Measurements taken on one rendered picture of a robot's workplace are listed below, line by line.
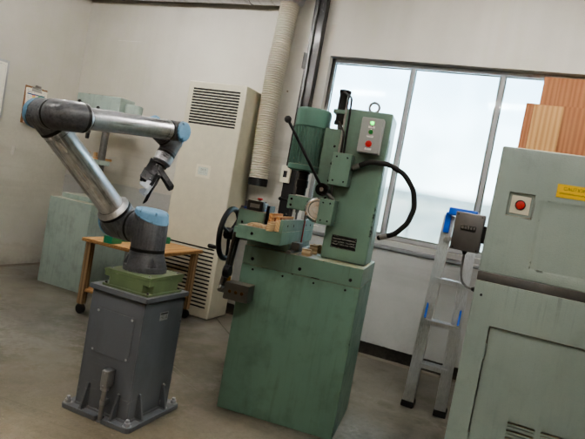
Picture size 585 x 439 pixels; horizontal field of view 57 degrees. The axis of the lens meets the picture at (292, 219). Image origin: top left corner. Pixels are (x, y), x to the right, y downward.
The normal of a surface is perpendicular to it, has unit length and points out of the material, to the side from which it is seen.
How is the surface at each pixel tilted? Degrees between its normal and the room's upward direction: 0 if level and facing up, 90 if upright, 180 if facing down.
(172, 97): 90
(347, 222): 90
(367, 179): 90
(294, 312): 90
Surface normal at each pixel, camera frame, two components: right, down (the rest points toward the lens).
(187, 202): -0.38, -0.02
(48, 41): 0.91, 0.18
